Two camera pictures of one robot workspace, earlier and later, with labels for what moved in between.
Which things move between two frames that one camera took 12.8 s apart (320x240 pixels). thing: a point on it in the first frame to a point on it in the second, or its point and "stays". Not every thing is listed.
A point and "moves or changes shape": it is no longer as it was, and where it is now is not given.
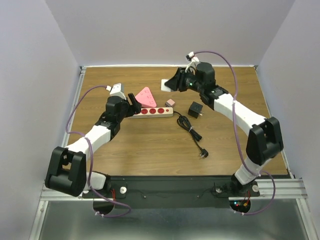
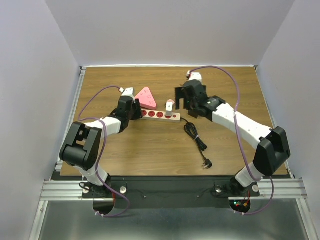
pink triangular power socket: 146,98 stays
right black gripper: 177,81 to 181,94
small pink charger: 170,102 stays
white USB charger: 164,88 to 169,109
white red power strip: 157,112 moves or changes shape
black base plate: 174,192 stays
